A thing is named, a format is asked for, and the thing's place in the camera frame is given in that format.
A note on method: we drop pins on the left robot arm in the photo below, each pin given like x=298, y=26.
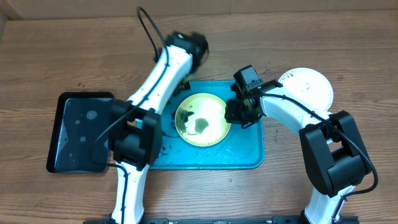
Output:
x=135, y=134

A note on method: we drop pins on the yellow-green speckled plate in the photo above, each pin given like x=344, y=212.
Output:
x=199, y=120

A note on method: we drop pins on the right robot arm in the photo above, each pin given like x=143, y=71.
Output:
x=336, y=160

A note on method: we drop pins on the black water basin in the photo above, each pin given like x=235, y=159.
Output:
x=80, y=118

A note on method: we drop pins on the pink speckled plate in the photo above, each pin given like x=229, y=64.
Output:
x=310, y=86

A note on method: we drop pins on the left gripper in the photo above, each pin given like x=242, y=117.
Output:
x=186, y=87

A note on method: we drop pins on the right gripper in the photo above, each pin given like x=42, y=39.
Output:
x=234, y=117

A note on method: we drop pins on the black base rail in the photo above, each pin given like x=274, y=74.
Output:
x=280, y=219

